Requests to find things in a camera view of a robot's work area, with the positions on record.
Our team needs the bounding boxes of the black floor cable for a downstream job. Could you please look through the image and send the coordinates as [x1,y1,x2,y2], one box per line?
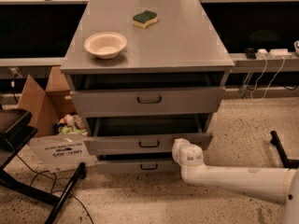
[6,137,95,224]

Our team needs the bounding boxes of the colourful items in box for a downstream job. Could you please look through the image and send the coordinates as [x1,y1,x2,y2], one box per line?
[54,114,88,137]

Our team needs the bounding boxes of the white power adapter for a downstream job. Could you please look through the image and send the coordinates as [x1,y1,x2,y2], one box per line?
[257,49,268,56]

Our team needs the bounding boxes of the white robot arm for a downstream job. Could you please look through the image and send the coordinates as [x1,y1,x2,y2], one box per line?
[172,138,299,224]

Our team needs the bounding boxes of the white paper bowl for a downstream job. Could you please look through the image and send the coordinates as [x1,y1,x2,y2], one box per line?
[84,32,127,60]

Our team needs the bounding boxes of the grey drawer cabinet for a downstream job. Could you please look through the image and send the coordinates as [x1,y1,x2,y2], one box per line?
[60,0,235,138]

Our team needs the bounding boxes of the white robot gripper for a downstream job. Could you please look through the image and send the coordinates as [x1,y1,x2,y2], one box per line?
[172,138,192,165]

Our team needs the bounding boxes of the white cable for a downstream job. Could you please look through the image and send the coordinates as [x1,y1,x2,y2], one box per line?
[249,53,269,100]

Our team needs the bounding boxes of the black metal leg right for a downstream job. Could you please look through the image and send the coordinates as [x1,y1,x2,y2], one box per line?
[270,131,299,169]

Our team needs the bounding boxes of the brown cardboard box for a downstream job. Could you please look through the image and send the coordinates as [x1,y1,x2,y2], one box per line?
[18,66,97,173]

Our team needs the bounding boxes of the black stand with tray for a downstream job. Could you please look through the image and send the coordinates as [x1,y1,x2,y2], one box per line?
[0,107,87,224]

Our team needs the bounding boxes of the grey top drawer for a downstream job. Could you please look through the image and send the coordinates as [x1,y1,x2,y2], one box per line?
[71,87,225,118]

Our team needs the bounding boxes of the black small device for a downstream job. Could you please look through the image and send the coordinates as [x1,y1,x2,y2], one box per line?
[245,48,256,59]

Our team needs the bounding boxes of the green yellow sponge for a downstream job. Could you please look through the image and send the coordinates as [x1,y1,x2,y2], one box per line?
[132,10,158,29]

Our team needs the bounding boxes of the white power strip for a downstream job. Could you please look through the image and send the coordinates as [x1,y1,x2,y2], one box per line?
[270,49,292,58]

